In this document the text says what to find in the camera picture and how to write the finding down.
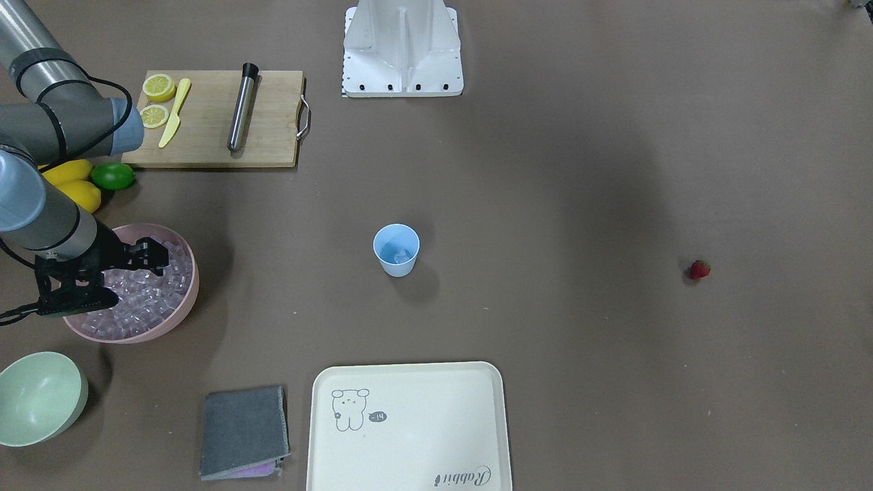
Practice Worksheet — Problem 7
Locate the lemon half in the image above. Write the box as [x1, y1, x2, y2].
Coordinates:
[141, 74, 177, 103]
[139, 104, 171, 130]

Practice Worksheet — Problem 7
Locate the grey folded cloth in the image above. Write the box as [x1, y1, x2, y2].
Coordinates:
[198, 385, 291, 481]

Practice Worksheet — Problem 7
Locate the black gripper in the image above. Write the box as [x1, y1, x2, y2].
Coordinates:
[75, 220, 170, 286]

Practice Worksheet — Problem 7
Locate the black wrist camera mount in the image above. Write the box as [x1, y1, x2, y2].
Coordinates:
[34, 254, 119, 318]

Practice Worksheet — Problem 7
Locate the steel muddler black tip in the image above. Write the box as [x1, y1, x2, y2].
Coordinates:
[227, 63, 259, 153]

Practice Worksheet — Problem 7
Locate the whole lemon far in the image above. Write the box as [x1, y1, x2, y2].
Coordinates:
[38, 159, 93, 187]

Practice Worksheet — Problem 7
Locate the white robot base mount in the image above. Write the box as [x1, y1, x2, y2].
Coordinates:
[341, 1, 464, 98]

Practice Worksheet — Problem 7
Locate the lemon half upper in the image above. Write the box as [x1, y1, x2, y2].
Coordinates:
[141, 74, 177, 103]

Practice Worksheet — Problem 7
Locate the lemon half lower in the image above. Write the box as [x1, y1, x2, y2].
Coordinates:
[139, 104, 171, 130]

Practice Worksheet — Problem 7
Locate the green lime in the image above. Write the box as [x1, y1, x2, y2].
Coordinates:
[90, 162, 135, 192]

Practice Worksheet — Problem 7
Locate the yellow plastic knife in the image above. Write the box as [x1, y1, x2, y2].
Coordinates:
[158, 78, 192, 149]

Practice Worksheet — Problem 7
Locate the whole lemon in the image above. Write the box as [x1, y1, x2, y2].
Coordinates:
[38, 159, 93, 187]
[56, 180, 102, 213]

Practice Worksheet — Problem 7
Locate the pink bowl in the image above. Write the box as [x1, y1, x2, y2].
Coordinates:
[63, 224, 200, 344]

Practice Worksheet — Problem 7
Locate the red strawberry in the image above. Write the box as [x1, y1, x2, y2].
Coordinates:
[687, 260, 711, 282]

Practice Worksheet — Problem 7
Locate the cream serving tray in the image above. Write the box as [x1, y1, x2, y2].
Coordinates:
[306, 361, 514, 490]

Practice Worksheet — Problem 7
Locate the whole lemon near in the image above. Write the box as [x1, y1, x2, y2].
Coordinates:
[56, 180, 102, 213]

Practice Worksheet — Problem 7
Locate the light blue cup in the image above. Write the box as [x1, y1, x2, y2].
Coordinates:
[373, 224, 421, 278]

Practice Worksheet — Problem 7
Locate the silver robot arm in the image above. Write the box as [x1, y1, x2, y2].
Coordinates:
[1, 1, 168, 282]

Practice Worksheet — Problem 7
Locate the clear ice cubes pile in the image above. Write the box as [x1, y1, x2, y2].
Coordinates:
[72, 235, 193, 338]

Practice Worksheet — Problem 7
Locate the mint green bowl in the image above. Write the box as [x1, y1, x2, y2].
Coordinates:
[1, 351, 89, 447]

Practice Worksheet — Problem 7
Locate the wooden cutting board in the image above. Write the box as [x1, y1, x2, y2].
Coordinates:
[121, 68, 309, 170]

